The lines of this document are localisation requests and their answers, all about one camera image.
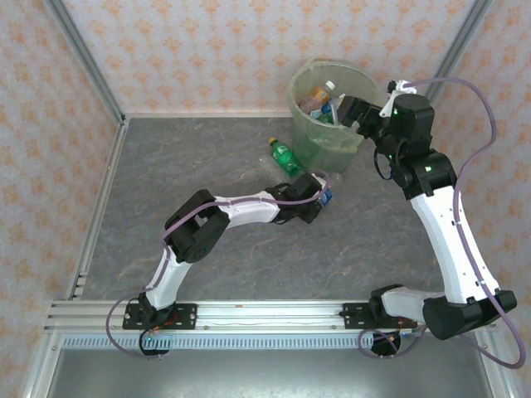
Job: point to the clear bottle blue label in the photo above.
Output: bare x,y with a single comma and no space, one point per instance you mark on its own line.
327,198

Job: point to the green bottle with yellow cap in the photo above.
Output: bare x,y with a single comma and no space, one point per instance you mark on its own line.
284,159

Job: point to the orange and red label bottle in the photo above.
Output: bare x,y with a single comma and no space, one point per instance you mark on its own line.
320,94

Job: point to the clear crushed bottle white cap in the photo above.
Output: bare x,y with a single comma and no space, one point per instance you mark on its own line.
269,163

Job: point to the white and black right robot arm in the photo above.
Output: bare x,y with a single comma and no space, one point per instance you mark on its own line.
444,240

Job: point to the translucent green plastic bin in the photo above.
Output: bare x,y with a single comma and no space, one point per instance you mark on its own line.
323,153

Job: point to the black round base unit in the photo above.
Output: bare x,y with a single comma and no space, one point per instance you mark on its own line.
379,352
154,352

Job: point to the grey sheet metal panel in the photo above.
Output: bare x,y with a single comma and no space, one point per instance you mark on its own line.
265,373

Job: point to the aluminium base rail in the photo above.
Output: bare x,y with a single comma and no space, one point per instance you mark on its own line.
269,317

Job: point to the aluminium frame post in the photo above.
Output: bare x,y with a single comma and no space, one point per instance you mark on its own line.
86,58
460,41

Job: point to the aluminium table edge rail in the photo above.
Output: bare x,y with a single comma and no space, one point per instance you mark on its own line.
111,166
207,115
495,373

